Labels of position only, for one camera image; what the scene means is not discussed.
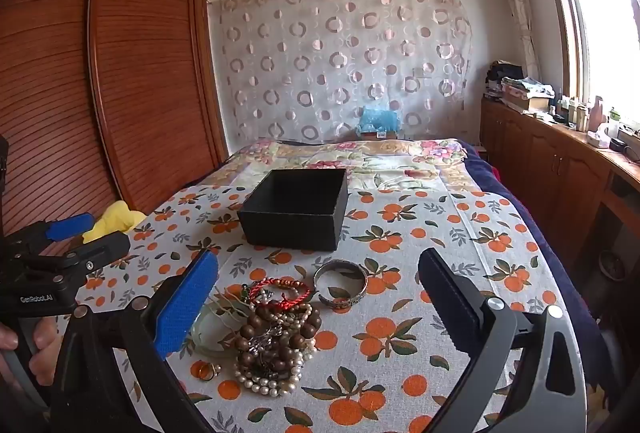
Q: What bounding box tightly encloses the long wooden cabinet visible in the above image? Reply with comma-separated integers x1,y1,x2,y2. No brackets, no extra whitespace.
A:
480,95,640,284

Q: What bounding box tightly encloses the orange fruit print cloth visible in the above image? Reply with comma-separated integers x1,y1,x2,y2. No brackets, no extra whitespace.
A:
55,185,566,433

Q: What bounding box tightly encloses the circle pattern wall curtain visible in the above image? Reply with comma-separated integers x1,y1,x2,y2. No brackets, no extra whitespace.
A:
207,0,473,146

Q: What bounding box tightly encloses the pale green jade bangle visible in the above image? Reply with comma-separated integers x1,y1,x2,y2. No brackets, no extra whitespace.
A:
192,298,251,356

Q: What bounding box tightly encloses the row of small bottles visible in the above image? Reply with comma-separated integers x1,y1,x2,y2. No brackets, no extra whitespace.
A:
557,95,623,148

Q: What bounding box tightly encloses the stack of clothes and books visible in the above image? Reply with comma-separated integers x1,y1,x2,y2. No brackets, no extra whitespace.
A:
484,59,556,114

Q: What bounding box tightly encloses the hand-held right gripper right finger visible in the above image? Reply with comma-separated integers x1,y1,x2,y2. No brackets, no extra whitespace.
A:
417,247,588,433

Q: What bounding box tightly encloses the person's left hand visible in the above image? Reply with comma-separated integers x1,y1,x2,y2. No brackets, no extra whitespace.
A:
0,317,64,385

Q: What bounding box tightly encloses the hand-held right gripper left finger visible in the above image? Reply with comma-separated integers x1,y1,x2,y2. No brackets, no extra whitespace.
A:
50,249,219,433

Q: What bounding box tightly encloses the red cord bracelet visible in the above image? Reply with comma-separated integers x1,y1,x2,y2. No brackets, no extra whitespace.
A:
242,277,313,314

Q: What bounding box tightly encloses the black cardboard box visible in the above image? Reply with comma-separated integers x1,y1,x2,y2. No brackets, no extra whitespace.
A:
237,168,350,252

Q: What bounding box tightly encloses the blue plush toy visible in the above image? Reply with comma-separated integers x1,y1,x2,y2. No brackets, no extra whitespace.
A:
356,105,402,134

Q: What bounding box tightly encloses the silver charm bracelet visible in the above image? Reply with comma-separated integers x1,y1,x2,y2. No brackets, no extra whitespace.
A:
245,328,281,355

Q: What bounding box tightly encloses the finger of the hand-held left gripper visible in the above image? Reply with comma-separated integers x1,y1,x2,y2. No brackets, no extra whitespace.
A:
5,212,96,259
27,231,132,284

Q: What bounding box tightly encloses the yellow plush toy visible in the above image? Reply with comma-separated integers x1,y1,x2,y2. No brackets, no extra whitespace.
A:
82,200,147,244

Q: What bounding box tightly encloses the brown wooden bead bracelet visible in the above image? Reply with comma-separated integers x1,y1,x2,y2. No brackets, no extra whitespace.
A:
235,300,322,371

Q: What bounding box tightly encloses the floral bedspread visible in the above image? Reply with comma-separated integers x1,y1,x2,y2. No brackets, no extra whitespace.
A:
185,138,481,194

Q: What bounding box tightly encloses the brown wooden wardrobe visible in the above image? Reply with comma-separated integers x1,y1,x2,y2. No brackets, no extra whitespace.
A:
0,0,230,259

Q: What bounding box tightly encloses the wooden frame window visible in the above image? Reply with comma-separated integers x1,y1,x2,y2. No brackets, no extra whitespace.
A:
530,0,640,134

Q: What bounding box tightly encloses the silver metal bangle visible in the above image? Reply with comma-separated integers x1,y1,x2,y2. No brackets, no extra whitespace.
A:
313,260,368,311

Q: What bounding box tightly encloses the dark blue blanket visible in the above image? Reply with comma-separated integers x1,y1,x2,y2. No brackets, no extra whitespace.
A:
460,140,616,389

